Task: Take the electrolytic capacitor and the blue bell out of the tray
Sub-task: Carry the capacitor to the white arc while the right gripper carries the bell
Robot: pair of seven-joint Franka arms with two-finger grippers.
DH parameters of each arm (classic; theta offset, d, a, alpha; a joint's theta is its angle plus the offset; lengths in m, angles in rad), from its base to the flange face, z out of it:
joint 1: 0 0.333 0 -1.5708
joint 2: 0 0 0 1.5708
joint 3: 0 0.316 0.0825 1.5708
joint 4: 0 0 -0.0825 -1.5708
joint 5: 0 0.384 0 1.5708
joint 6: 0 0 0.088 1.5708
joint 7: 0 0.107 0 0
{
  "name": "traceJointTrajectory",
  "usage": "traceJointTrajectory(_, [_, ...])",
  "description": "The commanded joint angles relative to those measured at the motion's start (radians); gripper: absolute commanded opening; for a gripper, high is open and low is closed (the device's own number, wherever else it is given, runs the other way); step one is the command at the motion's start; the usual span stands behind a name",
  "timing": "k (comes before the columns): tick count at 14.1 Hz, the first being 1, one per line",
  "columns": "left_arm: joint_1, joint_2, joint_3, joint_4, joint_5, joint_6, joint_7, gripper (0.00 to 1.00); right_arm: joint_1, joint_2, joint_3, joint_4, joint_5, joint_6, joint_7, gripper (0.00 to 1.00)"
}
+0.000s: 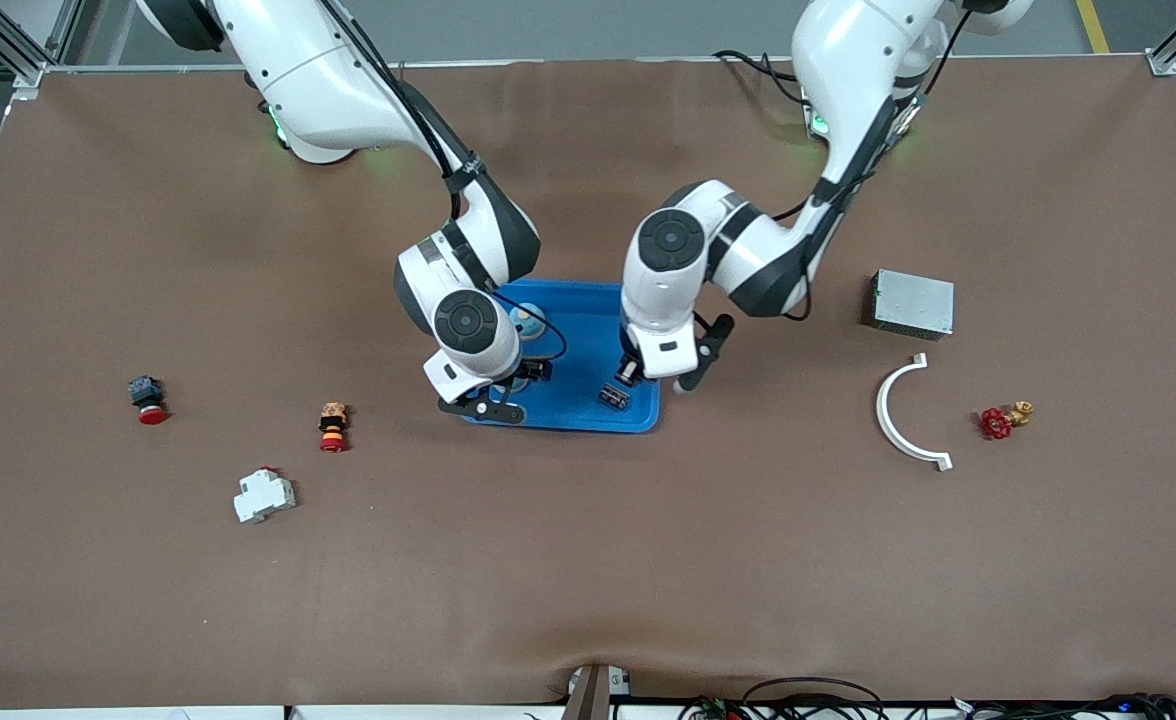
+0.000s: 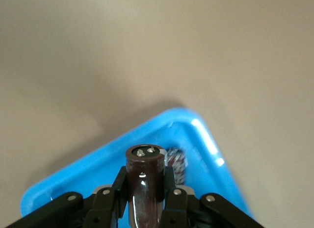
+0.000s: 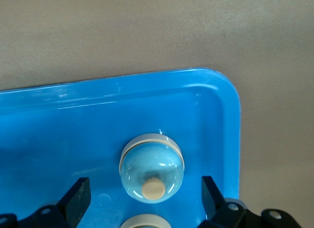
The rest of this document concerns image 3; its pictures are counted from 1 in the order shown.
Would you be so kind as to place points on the blue plastic tray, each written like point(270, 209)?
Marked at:
point(73, 139)

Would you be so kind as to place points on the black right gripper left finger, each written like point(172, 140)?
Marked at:
point(73, 201)

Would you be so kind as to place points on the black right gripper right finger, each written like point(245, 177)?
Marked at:
point(220, 213)

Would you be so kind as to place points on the light blue desk bell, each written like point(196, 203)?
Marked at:
point(144, 221)
point(152, 164)

